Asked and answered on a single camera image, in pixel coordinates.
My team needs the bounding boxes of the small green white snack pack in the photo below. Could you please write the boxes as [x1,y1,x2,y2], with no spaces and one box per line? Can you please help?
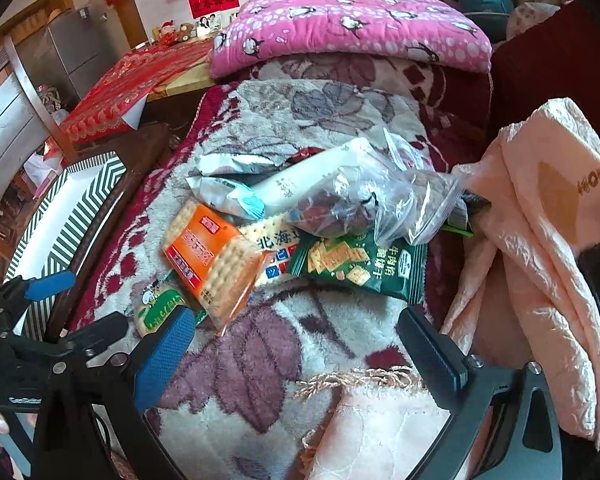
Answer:
[134,280,207,338]

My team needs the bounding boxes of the orange soda cracker pack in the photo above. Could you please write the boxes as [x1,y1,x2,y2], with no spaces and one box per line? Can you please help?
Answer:
[162,200,273,335]

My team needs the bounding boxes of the dark green cracker pack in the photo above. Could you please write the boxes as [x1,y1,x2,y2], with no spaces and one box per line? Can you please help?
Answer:
[288,232,428,306]

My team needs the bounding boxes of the clear bag of dried dates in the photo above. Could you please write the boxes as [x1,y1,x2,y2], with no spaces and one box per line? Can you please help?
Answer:
[286,131,464,248]

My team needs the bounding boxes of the Hokkaido cracker pack blue white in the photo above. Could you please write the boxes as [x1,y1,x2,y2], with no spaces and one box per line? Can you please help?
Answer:
[238,214,300,288]

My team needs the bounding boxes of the long white snack pack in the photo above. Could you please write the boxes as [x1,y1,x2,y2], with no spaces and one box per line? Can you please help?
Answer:
[252,138,373,217]

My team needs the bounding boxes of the white striped tray box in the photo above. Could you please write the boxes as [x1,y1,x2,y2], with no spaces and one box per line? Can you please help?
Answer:
[4,150,129,340]

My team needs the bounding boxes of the dark wooden side table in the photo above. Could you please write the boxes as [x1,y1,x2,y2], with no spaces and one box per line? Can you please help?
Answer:
[43,124,170,342]

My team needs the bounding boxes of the wooden chair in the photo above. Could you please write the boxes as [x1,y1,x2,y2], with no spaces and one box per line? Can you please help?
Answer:
[0,37,78,201]

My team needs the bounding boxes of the silver blue snack pack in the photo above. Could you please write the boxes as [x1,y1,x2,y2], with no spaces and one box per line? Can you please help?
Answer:
[186,176,265,221]

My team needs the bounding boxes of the red embroidered tablecloth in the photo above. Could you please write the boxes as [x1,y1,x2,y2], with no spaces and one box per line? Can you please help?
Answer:
[60,38,212,145]

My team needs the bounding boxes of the silver grey snack pack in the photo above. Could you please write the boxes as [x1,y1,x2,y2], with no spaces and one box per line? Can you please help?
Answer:
[190,153,291,177]

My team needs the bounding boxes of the pink plastic bag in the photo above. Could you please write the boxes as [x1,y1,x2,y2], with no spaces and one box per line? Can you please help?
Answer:
[442,98,600,442]

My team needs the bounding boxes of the wooden cabinet table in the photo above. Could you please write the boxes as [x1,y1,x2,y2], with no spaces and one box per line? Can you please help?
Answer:
[147,58,214,102]

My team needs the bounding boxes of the santa plush toy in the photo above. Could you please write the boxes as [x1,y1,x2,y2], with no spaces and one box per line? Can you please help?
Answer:
[158,20,178,47]

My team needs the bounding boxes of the teddy bear plush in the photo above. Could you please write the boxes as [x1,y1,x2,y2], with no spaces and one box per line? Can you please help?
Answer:
[178,23,196,42]

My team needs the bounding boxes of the framed photo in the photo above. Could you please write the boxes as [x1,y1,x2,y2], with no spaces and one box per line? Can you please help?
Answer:
[196,13,222,37]

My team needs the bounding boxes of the pink penguin quilt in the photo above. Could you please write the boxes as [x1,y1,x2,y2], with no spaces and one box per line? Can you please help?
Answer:
[209,0,492,79]

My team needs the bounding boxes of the red wall banner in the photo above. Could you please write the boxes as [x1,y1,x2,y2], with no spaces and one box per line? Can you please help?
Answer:
[188,0,240,20]

